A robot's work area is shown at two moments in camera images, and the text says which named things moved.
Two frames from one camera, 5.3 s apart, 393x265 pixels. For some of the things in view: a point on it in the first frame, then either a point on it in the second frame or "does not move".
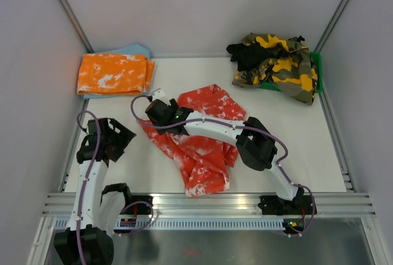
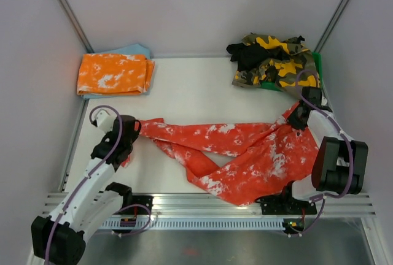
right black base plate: (272, 205) does not move
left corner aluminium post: (69, 11) does not move
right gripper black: (173, 104) to (293, 122)
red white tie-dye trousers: (202, 164) to (281, 155)
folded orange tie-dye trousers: (113, 74) does not move
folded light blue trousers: (137, 49) does not move
